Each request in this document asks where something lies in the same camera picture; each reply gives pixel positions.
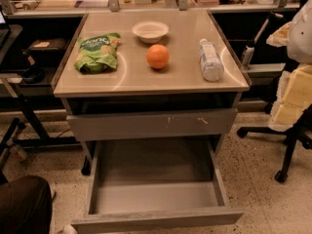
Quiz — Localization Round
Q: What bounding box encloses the white paper bowl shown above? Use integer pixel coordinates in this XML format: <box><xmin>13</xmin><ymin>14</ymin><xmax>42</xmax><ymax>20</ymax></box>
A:
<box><xmin>132</xmin><ymin>20</ymin><xmax>169</xmax><ymax>44</ymax></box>

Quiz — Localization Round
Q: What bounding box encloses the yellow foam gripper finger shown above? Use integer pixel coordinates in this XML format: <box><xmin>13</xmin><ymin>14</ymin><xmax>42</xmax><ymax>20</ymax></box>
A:
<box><xmin>270</xmin><ymin>63</ymin><xmax>312</xmax><ymax>127</ymax></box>

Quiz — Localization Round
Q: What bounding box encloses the black office chair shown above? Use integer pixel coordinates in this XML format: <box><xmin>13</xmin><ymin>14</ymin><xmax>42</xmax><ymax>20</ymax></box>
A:
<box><xmin>237</xmin><ymin>106</ymin><xmax>312</xmax><ymax>183</ymax></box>

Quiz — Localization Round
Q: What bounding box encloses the green snack bag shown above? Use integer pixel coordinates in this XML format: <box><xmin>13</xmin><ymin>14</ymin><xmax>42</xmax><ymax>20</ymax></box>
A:
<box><xmin>74</xmin><ymin>33</ymin><xmax>121</xmax><ymax>74</ymax></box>

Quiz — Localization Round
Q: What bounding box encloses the person in dark trousers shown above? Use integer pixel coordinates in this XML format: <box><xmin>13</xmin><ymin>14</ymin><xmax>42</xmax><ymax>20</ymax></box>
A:
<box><xmin>0</xmin><ymin>175</ymin><xmax>54</xmax><ymax>234</ymax></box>

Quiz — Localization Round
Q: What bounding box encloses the black box on shelf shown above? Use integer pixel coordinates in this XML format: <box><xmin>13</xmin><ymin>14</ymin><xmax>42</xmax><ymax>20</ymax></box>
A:
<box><xmin>27</xmin><ymin>38</ymin><xmax>68</xmax><ymax>59</ymax></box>

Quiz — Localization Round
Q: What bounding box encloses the grey drawer cabinet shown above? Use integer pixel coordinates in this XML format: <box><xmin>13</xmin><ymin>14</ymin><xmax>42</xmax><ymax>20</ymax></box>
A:
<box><xmin>54</xmin><ymin>9</ymin><xmax>250</xmax><ymax>160</ymax></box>

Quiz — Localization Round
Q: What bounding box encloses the closed grey top drawer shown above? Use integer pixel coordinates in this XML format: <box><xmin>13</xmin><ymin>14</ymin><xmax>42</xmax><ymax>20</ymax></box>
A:
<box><xmin>67</xmin><ymin>108</ymin><xmax>238</xmax><ymax>141</ymax></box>

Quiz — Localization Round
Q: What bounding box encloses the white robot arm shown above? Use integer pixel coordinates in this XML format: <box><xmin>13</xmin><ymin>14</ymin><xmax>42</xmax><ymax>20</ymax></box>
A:
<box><xmin>266</xmin><ymin>1</ymin><xmax>312</xmax><ymax>132</ymax></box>

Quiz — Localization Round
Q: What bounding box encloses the black desk stand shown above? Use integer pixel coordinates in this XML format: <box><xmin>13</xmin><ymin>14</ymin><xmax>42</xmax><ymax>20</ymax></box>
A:
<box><xmin>0</xmin><ymin>73</ymin><xmax>79</xmax><ymax>160</ymax></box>

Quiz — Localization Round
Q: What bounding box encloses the orange fruit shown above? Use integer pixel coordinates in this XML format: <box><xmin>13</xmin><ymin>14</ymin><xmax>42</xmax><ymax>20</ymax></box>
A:
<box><xmin>146</xmin><ymin>45</ymin><xmax>170</xmax><ymax>69</ymax></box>

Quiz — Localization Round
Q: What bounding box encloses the open grey middle drawer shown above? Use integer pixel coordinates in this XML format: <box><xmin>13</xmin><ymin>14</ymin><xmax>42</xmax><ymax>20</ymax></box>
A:
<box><xmin>72</xmin><ymin>137</ymin><xmax>243</xmax><ymax>234</ymax></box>

